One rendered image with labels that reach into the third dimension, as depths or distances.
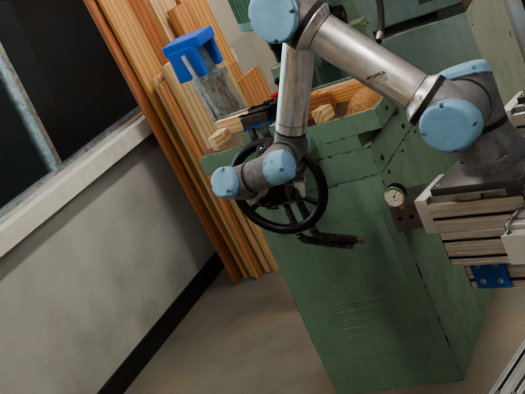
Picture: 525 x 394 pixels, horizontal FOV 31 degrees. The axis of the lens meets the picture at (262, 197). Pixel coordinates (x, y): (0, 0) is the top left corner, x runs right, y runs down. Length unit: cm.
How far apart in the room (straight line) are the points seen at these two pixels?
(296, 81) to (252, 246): 217
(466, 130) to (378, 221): 88
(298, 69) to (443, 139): 41
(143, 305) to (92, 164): 64
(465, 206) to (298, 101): 45
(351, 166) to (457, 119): 83
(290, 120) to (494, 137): 47
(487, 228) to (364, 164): 61
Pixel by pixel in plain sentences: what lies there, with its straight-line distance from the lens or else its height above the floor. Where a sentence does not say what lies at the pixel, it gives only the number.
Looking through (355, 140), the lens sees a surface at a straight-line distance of 262.
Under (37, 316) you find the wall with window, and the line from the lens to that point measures 355.
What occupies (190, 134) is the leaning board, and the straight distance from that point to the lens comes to 408.
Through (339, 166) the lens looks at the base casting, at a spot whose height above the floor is 76.
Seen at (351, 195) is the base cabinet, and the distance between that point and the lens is 270.
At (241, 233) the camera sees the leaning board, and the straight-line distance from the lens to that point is 420.
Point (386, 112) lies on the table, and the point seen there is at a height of 86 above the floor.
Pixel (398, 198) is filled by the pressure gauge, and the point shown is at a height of 65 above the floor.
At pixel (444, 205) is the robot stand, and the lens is 215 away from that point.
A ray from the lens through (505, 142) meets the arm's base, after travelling 205.
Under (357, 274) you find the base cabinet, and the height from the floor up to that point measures 42.
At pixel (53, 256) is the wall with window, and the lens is 366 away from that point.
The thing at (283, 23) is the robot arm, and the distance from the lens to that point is 191.
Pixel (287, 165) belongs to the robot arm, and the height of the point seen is 97.
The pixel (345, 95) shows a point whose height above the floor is 92.
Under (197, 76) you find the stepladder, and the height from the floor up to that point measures 102.
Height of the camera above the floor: 155
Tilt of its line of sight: 17 degrees down
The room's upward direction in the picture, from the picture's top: 24 degrees counter-clockwise
